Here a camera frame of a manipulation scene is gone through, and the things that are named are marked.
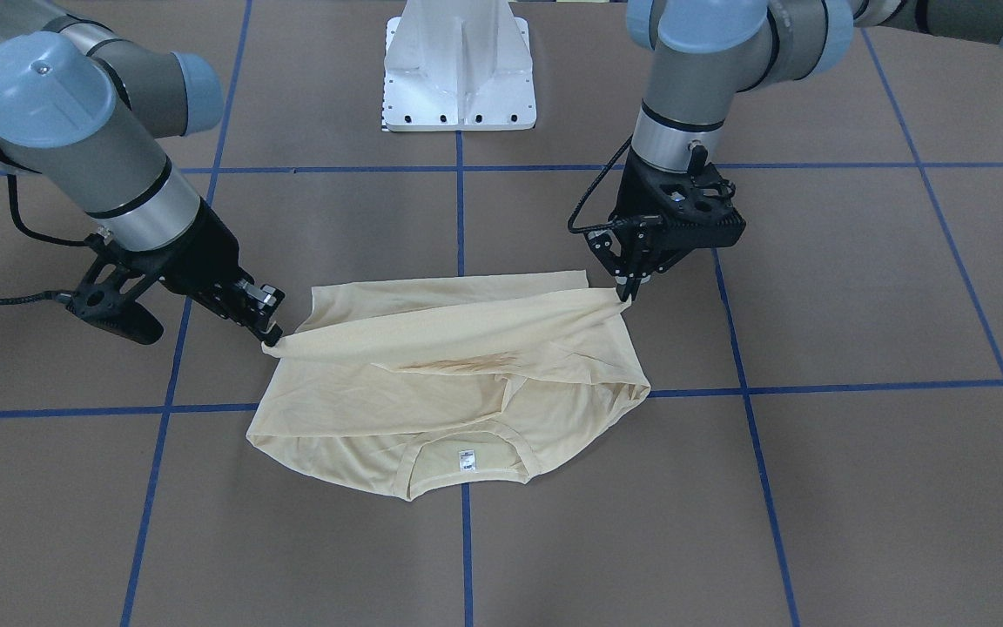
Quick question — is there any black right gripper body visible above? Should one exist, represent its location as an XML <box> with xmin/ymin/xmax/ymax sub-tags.
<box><xmin>158</xmin><ymin>199</ymin><xmax>246</xmax><ymax>306</ymax></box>

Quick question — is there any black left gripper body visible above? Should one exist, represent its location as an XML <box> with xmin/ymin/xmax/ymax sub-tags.
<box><xmin>610</xmin><ymin>148</ymin><xmax>711</xmax><ymax>253</ymax></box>

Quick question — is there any beige long-sleeve printed shirt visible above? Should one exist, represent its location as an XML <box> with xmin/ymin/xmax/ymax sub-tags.
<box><xmin>246</xmin><ymin>270</ymin><xmax>651</xmax><ymax>501</ymax></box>

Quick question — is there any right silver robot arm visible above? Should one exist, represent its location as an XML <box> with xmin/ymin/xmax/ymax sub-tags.
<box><xmin>0</xmin><ymin>1</ymin><xmax>284</xmax><ymax>347</ymax></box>

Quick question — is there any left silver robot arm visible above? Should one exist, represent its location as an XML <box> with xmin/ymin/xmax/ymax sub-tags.
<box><xmin>568</xmin><ymin>1</ymin><xmax>1003</xmax><ymax>302</ymax></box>

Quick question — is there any left gripper camera bracket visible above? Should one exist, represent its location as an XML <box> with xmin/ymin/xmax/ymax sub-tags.
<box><xmin>654</xmin><ymin>163</ymin><xmax>747</xmax><ymax>251</ymax></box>

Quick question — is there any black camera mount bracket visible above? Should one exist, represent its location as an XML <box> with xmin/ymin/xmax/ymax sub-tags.
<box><xmin>66</xmin><ymin>233</ymin><xmax>164</xmax><ymax>345</ymax></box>

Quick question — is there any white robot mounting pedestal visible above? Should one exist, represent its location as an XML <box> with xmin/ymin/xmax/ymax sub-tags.
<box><xmin>381</xmin><ymin>1</ymin><xmax>537</xmax><ymax>132</ymax></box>

